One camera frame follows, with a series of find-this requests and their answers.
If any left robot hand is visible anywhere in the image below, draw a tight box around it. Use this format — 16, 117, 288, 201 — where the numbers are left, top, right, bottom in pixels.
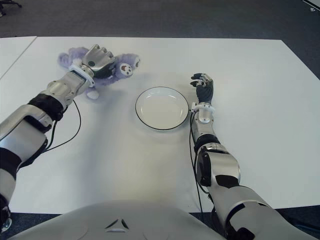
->
81, 44, 116, 79

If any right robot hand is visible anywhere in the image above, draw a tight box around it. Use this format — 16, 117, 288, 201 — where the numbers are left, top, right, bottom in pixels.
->
190, 72, 215, 104

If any purple plush bear doll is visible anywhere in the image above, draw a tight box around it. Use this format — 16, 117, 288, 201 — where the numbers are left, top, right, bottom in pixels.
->
57, 47, 141, 100

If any white plate black rim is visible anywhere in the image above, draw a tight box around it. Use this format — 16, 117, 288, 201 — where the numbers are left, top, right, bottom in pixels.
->
135, 86, 189, 131

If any grey robot torso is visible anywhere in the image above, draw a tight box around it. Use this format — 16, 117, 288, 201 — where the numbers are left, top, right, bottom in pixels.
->
12, 199, 313, 240

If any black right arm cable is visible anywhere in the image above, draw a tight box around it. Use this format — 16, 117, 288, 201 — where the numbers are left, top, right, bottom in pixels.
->
189, 111, 205, 216

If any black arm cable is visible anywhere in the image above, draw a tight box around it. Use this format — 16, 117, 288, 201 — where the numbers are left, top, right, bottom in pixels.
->
189, 111, 205, 216
18, 98, 82, 169

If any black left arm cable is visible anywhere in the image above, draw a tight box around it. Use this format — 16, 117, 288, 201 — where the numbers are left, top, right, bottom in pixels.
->
18, 98, 82, 169

